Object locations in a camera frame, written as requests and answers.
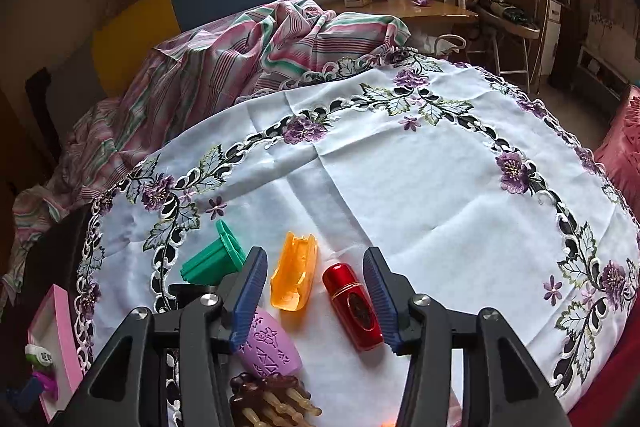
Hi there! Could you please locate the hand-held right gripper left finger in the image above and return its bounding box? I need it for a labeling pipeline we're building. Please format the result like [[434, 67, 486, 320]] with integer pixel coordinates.
[[62, 247, 268, 427]]

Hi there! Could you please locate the green patterned bag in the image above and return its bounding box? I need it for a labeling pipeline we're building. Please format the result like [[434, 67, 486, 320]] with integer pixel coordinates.
[[495, 4, 532, 28]]

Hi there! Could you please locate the pink striped bedsheet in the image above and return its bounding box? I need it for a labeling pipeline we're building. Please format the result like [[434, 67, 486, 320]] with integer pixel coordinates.
[[0, 0, 411, 303]]

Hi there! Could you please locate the green plastic spool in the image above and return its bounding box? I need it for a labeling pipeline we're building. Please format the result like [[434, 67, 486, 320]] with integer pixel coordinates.
[[180, 219, 247, 286]]

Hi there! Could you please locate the purple embossed oval case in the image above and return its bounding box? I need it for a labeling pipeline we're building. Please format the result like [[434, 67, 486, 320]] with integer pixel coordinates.
[[235, 304, 307, 379]]

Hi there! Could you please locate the brown hair claw clip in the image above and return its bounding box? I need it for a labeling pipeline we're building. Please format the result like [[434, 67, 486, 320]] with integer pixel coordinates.
[[229, 372, 323, 427]]

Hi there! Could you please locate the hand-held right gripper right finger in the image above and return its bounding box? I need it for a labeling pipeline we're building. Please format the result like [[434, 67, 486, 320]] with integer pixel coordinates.
[[362, 247, 573, 427]]

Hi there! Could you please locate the pink quilted cloth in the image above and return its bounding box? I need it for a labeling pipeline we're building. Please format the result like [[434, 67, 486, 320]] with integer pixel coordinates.
[[592, 84, 640, 212]]

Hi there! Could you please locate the white embroidered floral tablecloth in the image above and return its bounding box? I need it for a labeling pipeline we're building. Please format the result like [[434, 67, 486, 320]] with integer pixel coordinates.
[[75, 52, 640, 427]]

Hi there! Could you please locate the orange plastic shell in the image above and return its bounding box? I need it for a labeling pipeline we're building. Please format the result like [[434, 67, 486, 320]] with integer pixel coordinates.
[[270, 231, 320, 312]]

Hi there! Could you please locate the blue plastic piece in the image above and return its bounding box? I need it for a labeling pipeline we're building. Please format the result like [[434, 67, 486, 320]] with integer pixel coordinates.
[[4, 378, 43, 412]]

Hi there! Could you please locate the green and white bottle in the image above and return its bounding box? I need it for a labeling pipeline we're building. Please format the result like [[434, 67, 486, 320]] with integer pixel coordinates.
[[26, 344, 55, 368]]

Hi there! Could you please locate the red cloth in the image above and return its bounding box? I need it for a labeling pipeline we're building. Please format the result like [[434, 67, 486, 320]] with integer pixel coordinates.
[[567, 344, 640, 427]]

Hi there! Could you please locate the pink-rimmed white box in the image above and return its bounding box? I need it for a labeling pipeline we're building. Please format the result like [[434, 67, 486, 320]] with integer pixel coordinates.
[[25, 284, 85, 423]]

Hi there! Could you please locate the small purple toy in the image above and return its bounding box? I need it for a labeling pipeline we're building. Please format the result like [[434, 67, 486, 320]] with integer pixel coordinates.
[[31, 369, 58, 393]]

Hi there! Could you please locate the red glossy bottle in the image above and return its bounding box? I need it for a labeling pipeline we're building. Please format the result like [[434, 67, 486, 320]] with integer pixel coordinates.
[[322, 262, 385, 353]]

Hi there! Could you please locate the wooden desk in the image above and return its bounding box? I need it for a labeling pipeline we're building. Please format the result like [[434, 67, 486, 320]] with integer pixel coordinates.
[[320, 0, 478, 25]]

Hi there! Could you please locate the white cabinet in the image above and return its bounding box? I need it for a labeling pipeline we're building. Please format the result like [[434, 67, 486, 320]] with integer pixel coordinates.
[[542, 0, 566, 68]]

